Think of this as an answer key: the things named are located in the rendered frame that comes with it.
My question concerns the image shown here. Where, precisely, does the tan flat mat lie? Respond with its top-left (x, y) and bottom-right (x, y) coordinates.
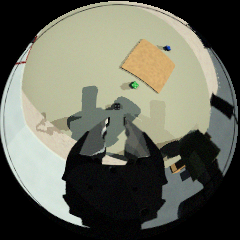
top-left (121, 38), bottom-right (176, 94)

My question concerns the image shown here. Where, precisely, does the green die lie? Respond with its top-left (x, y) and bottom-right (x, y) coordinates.
top-left (130, 81), bottom-right (139, 89)

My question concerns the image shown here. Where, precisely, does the blue die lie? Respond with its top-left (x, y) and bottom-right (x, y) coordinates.
top-left (164, 45), bottom-right (171, 51)

